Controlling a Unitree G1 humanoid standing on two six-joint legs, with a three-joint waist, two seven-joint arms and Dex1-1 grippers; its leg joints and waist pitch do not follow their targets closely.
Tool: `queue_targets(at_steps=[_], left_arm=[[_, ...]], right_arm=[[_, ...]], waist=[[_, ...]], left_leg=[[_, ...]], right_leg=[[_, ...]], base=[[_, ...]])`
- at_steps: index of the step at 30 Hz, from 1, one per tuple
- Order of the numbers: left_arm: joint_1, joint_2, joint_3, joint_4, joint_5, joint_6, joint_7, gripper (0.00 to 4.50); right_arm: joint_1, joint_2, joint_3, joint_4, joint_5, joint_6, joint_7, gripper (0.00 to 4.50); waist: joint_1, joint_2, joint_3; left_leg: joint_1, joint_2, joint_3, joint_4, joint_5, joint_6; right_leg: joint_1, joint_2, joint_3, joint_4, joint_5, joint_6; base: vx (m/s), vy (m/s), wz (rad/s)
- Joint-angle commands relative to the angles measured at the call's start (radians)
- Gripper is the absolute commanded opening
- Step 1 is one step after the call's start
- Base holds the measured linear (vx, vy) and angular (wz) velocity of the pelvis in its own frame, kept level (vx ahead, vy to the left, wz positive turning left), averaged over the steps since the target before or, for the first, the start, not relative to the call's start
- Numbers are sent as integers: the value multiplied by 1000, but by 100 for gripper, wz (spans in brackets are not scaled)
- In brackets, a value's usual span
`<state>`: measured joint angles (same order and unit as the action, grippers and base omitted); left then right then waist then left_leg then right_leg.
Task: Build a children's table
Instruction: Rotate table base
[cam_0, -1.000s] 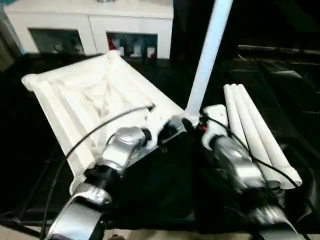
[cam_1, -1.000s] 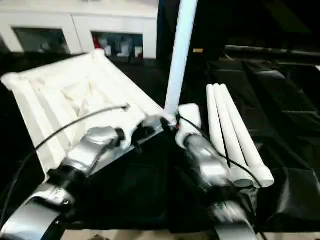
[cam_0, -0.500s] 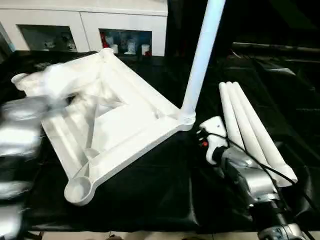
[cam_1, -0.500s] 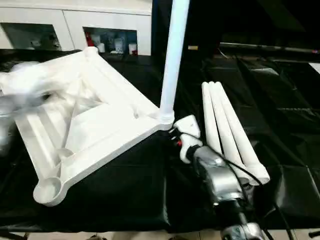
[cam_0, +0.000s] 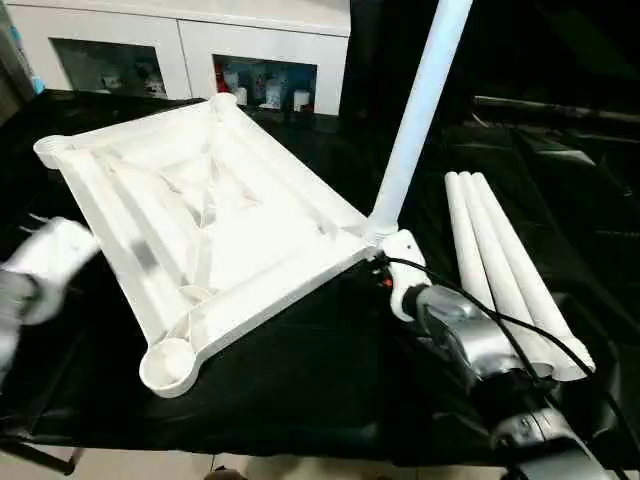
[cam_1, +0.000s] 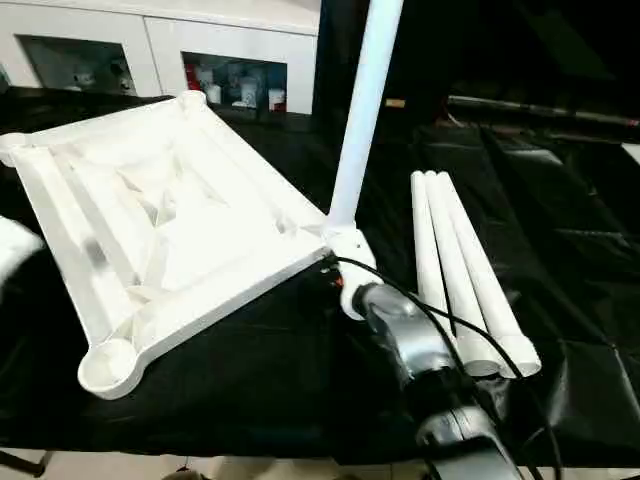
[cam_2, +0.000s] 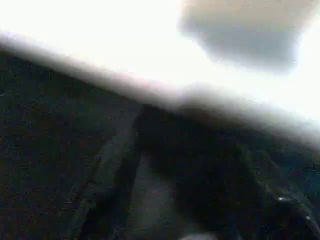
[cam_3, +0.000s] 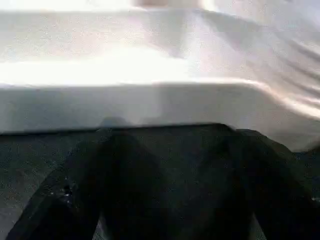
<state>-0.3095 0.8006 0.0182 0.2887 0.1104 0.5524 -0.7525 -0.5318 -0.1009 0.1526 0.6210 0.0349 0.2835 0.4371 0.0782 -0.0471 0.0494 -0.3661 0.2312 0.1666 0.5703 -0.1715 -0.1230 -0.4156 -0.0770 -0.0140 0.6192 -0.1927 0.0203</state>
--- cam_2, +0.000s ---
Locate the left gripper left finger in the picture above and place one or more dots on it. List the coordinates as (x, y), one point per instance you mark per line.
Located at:
(112, 200)

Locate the black plastic table mat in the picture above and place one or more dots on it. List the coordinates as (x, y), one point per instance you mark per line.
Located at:
(50, 137)

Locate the white plastic table top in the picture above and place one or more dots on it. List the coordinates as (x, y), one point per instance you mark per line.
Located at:
(125, 37)

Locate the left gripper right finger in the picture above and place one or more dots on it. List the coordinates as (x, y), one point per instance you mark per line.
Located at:
(225, 175)

